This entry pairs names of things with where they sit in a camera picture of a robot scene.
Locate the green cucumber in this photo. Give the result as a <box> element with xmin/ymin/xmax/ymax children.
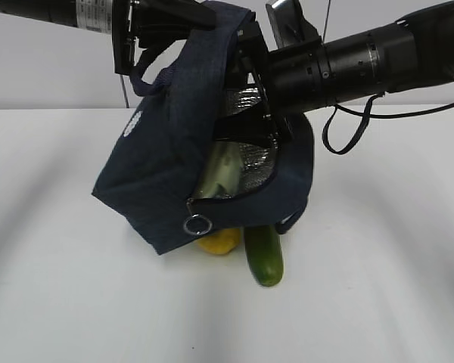
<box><xmin>244</xmin><ymin>225</ymin><xmax>284</xmax><ymax>287</ymax></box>

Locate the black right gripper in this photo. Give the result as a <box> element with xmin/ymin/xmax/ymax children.
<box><xmin>213</xmin><ymin>21</ymin><xmax>293</xmax><ymax>144</ymax></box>

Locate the dark blue lunch bag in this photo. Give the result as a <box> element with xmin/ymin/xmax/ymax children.
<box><xmin>92</xmin><ymin>1</ymin><xmax>314</xmax><ymax>255</ymax></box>

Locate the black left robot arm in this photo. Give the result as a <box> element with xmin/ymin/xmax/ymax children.
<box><xmin>0</xmin><ymin>0</ymin><xmax>216</xmax><ymax>76</ymax></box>

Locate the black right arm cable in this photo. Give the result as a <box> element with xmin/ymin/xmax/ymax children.
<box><xmin>322</xmin><ymin>92</ymin><xmax>454</xmax><ymax>155</ymax></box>

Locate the yellow pear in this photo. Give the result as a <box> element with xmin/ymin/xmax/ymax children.
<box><xmin>196</xmin><ymin>228</ymin><xmax>241</xmax><ymax>256</ymax></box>

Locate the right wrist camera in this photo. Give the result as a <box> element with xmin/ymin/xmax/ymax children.
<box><xmin>266</xmin><ymin>0</ymin><xmax>322</xmax><ymax>49</ymax></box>

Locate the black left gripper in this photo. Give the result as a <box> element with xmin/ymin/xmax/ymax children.
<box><xmin>111</xmin><ymin>1</ymin><xmax>216</xmax><ymax>75</ymax></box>

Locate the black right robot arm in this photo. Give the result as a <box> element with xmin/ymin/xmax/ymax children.
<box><xmin>213</xmin><ymin>1</ymin><xmax>454</xmax><ymax>145</ymax></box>

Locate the green lidded glass container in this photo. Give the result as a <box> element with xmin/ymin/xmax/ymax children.
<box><xmin>195</xmin><ymin>141</ymin><xmax>243</xmax><ymax>199</ymax></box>

